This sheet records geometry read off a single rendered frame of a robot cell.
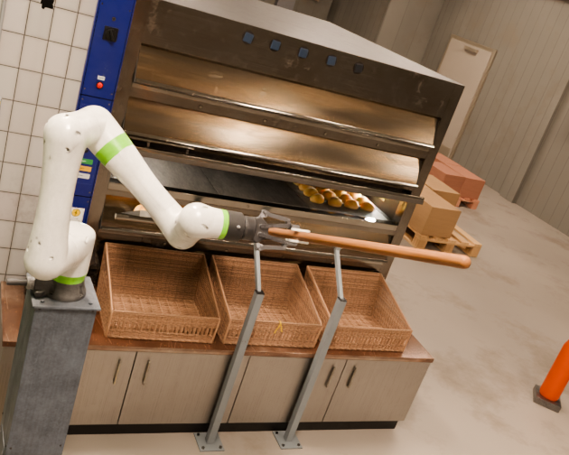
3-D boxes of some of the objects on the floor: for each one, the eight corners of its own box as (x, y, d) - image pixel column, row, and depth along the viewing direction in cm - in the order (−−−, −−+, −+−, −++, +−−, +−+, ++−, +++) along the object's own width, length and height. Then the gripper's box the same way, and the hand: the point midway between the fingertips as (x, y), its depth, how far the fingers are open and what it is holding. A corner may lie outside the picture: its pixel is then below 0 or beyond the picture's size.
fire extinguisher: (570, 413, 521) (610, 342, 498) (545, 413, 507) (585, 341, 484) (544, 388, 543) (581, 320, 520) (520, 389, 529) (557, 320, 506)
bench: (-16, 370, 360) (0, 277, 340) (359, 378, 470) (389, 309, 450) (-17, 445, 314) (3, 342, 294) (400, 435, 424) (435, 359, 404)
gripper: (239, 201, 212) (305, 212, 223) (231, 251, 212) (298, 260, 222) (248, 201, 205) (316, 213, 216) (240, 254, 205) (309, 262, 216)
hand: (298, 236), depth 218 cm, fingers closed on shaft, 3 cm apart
